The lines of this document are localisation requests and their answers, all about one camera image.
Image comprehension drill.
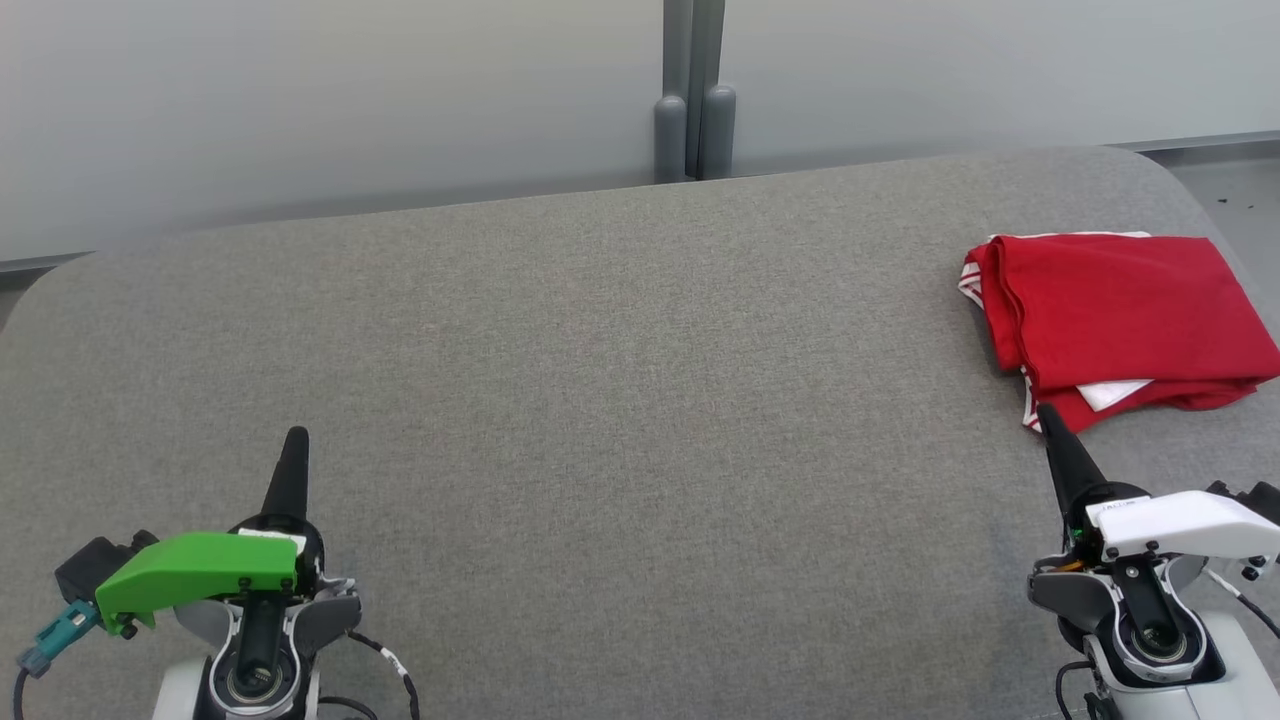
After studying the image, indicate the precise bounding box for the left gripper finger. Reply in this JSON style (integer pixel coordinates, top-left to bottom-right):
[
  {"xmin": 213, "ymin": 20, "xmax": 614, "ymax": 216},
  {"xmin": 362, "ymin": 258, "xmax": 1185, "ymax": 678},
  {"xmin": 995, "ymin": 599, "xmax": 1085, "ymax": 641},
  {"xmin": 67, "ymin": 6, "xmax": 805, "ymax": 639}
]
[{"xmin": 262, "ymin": 427, "xmax": 311, "ymax": 523}]

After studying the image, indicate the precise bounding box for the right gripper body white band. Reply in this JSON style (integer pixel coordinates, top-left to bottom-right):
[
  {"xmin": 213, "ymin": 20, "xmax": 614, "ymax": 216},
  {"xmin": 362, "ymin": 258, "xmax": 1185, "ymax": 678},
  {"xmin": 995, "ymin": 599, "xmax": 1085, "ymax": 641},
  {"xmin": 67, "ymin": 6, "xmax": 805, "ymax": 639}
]
[{"xmin": 1070, "ymin": 483, "xmax": 1280, "ymax": 563}]

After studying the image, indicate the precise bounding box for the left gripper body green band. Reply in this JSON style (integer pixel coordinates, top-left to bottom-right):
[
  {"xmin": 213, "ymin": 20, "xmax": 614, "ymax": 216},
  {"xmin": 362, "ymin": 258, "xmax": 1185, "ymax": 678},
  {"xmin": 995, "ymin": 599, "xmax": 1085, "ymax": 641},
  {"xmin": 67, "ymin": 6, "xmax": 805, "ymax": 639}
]
[{"xmin": 95, "ymin": 515, "xmax": 327, "ymax": 637}]

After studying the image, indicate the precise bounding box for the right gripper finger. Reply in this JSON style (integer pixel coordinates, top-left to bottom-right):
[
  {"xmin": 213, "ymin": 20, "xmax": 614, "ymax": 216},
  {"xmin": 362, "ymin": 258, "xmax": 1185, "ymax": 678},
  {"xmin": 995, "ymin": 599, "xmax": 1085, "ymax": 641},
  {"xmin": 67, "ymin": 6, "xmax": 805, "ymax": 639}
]
[{"xmin": 1036, "ymin": 403, "xmax": 1109, "ymax": 521}]

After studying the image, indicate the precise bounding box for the red shorts white side stripe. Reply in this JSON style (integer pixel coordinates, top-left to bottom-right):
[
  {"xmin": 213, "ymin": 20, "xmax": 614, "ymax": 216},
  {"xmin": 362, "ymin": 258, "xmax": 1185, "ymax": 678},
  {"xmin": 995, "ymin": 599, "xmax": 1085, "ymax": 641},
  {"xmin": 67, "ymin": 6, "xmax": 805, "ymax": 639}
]
[{"xmin": 958, "ymin": 232, "xmax": 1261, "ymax": 433}]

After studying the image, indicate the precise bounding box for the red jersey black white lettering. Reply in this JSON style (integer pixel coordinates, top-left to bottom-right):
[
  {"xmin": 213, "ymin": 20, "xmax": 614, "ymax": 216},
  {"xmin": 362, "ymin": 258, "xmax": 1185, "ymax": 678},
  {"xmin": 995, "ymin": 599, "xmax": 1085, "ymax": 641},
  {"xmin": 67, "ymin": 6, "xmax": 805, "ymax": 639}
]
[{"xmin": 975, "ymin": 235, "xmax": 1280, "ymax": 393}]

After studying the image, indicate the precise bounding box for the grey fabric sofa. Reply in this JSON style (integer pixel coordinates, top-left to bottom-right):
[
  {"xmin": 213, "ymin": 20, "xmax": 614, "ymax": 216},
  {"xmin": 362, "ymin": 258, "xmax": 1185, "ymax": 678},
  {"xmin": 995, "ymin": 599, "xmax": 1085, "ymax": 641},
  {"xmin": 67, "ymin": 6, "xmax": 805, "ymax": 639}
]
[{"xmin": 0, "ymin": 147, "xmax": 1280, "ymax": 720}]

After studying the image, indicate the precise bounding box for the teal left camera cable plug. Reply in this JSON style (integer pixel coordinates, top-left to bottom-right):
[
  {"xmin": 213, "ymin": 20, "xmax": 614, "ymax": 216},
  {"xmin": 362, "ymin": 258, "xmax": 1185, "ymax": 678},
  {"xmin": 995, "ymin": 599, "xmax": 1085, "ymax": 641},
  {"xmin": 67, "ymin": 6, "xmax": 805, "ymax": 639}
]
[{"xmin": 12, "ymin": 598, "xmax": 101, "ymax": 720}]

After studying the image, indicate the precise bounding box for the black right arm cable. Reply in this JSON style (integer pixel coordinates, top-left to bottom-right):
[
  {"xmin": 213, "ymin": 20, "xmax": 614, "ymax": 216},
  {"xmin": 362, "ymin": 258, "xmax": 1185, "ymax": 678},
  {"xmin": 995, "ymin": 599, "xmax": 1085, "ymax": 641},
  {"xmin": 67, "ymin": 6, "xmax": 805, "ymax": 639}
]
[{"xmin": 1055, "ymin": 660, "xmax": 1113, "ymax": 720}]

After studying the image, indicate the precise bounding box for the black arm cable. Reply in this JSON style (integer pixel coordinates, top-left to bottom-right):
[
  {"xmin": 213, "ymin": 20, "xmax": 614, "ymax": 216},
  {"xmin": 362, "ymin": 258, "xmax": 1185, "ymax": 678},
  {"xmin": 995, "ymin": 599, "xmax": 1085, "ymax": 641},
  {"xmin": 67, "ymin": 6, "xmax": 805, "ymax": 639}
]
[
  {"xmin": 320, "ymin": 630, "xmax": 421, "ymax": 720},
  {"xmin": 1055, "ymin": 660, "xmax": 1113, "ymax": 720}
]

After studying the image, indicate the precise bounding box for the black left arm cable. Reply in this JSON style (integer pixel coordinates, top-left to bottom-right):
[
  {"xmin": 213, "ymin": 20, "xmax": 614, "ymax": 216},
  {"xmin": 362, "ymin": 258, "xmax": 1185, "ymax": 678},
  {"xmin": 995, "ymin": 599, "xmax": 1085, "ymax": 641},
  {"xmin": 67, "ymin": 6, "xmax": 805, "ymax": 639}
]
[{"xmin": 320, "ymin": 630, "xmax": 421, "ymax": 720}]

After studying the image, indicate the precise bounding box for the grey rounded post foot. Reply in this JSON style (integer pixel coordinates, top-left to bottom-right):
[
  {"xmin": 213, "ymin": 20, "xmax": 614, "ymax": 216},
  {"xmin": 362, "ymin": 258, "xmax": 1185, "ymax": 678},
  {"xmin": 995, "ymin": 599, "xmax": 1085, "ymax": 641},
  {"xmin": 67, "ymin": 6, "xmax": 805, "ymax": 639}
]
[
  {"xmin": 700, "ymin": 85, "xmax": 737, "ymax": 179},
  {"xmin": 654, "ymin": 95, "xmax": 689, "ymax": 184}
]

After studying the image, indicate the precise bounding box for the grey partition post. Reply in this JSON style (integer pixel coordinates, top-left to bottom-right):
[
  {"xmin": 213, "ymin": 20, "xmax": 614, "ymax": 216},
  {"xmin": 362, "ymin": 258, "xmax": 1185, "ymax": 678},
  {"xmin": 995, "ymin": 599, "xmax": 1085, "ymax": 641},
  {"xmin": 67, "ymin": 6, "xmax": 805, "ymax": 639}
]
[{"xmin": 663, "ymin": 0, "xmax": 726, "ymax": 181}]

